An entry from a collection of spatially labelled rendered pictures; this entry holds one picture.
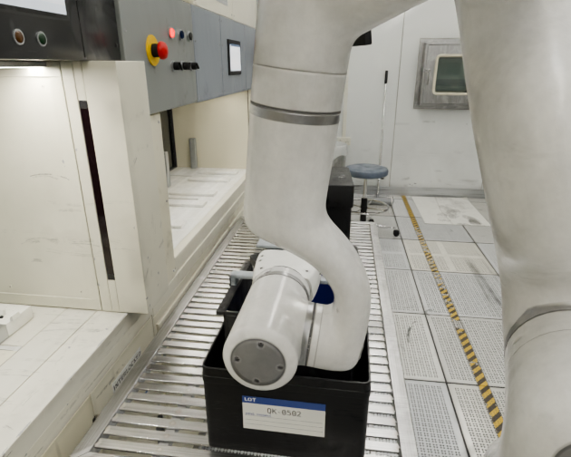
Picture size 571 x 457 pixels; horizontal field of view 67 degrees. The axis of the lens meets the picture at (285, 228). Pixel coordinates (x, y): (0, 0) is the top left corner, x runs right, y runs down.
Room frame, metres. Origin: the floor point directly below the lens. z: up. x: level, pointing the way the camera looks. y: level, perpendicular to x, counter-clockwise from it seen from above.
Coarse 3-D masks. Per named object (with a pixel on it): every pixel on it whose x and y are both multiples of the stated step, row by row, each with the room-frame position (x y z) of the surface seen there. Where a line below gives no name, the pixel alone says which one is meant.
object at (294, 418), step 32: (224, 384) 0.57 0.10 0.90; (288, 384) 0.56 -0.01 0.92; (320, 384) 0.55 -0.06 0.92; (352, 384) 0.54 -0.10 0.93; (224, 416) 0.57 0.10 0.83; (256, 416) 0.56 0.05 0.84; (288, 416) 0.56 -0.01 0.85; (320, 416) 0.55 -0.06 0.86; (352, 416) 0.54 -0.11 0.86; (224, 448) 0.57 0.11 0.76; (256, 448) 0.57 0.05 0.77; (288, 448) 0.56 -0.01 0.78; (320, 448) 0.55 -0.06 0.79; (352, 448) 0.54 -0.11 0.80
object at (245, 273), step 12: (264, 240) 0.68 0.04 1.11; (228, 276) 0.71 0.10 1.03; (240, 276) 0.70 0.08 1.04; (252, 276) 0.70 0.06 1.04; (240, 288) 0.71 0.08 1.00; (228, 300) 0.65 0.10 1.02; (240, 300) 0.71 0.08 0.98; (216, 312) 0.61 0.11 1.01; (228, 312) 0.61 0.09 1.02; (228, 324) 0.61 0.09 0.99; (312, 324) 0.59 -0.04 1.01; (300, 372) 0.59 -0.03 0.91; (312, 372) 0.59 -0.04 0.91; (324, 372) 0.59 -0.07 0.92; (336, 372) 0.58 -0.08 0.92; (348, 372) 0.58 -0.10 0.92
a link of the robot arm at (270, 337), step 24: (264, 288) 0.48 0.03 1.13; (288, 288) 0.48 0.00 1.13; (240, 312) 0.45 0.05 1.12; (264, 312) 0.42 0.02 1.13; (288, 312) 0.43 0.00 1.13; (312, 312) 0.44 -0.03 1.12; (240, 336) 0.39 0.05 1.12; (264, 336) 0.39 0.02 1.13; (288, 336) 0.39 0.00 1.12; (240, 360) 0.39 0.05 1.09; (264, 360) 0.38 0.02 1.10; (288, 360) 0.38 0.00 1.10; (264, 384) 0.38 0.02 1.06
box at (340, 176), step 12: (336, 168) 1.68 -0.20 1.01; (348, 168) 1.68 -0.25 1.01; (336, 180) 1.48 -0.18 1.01; (348, 180) 1.48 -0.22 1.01; (336, 192) 1.42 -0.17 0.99; (348, 192) 1.41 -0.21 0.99; (336, 204) 1.42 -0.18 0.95; (348, 204) 1.41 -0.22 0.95; (336, 216) 1.42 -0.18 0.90; (348, 216) 1.42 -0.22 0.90; (348, 228) 1.42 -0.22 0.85
